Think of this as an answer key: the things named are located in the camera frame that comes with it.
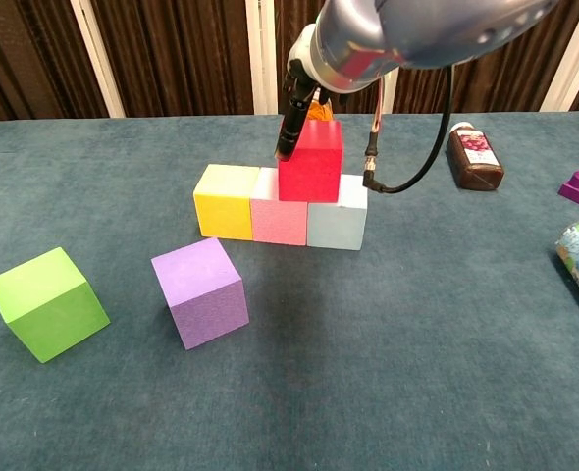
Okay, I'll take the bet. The dark brown curtain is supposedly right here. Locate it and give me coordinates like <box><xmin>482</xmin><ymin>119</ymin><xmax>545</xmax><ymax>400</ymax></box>
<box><xmin>0</xmin><ymin>0</ymin><xmax>579</xmax><ymax>124</ymax></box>

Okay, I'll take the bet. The red foam cube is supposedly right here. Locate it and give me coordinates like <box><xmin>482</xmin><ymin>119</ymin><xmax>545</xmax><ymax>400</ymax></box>
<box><xmin>278</xmin><ymin>120</ymin><xmax>344</xmax><ymax>203</ymax></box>

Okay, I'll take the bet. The pink foam cube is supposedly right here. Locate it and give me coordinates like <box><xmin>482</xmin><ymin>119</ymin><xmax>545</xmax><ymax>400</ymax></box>
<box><xmin>249</xmin><ymin>167</ymin><xmax>310</xmax><ymax>246</ymax></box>

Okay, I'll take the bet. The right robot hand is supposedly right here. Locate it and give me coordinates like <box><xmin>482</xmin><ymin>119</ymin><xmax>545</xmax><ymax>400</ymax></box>
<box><xmin>275</xmin><ymin>24</ymin><xmax>349</xmax><ymax>163</ymax></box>

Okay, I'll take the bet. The white frame pole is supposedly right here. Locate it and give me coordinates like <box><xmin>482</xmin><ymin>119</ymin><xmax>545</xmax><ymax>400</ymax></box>
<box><xmin>70</xmin><ymin>0</ymin><xmax>127</xmax><ymax>119</ymax></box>
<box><xmin>244</xmin><ymin>0</ymin><xmax>279</xmax><ymax>116</ymax></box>
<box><xmin>539</xmin><ymin>0</ymin><xmax>579</xmax><ymax>113</ymax></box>
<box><xmin>379</xmin><ymin>68</ymin><xmax>403</xmax><ymax>115</ymax></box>

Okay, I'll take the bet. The green foam cube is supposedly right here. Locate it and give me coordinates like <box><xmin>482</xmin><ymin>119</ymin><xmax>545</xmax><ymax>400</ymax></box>
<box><xmin>0</xmin><ymin>246</ymin><xmax>111</xmax><ymax>365</ymax></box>

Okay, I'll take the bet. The teal table cloth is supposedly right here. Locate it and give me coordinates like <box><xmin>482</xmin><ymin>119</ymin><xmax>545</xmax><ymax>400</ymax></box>
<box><xmin>0</xmin><ymin>112</ymin><xmax>579</xmax><ymax>471</ymax></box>

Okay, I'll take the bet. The purple foam cube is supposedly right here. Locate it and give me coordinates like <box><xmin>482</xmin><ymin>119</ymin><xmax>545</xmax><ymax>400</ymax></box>
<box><xmin>150</xmin><ymin>235</ymin><xmax>250</xmax><ymax>351</ymax></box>

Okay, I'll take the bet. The dark juice bottle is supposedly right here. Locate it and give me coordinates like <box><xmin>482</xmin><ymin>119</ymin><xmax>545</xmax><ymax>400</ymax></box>
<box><xmin>446</xmin><ymin>122</ymin><xmax>505</xmax><ymax>191</ymax></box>

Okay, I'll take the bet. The yellow foam cube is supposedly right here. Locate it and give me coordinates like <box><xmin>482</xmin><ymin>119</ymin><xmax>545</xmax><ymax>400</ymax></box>
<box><xmin>192</xmin><ymin>163</ymin><xmax>261</xmax><ymax>242</ymax></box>

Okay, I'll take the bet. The light blue foam cube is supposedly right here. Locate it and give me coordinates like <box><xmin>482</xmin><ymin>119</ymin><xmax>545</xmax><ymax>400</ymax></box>
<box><xmin>306</xmin><ymin>174</ymin><xmax>369</xmax><ymax>251</ymax></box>

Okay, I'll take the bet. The orange snack jar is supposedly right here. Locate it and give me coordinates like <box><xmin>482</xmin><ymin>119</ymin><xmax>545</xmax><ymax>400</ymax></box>
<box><xmin>304</xmin><ymin>95</ymin><xmax>335</xmax><ymax>124</ymax></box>

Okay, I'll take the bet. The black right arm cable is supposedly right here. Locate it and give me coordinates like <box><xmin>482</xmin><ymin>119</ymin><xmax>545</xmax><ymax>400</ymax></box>
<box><xmin>362</xmin><ymin>66</ymin><xmax>457</xmax><ymax>195</ymax></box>

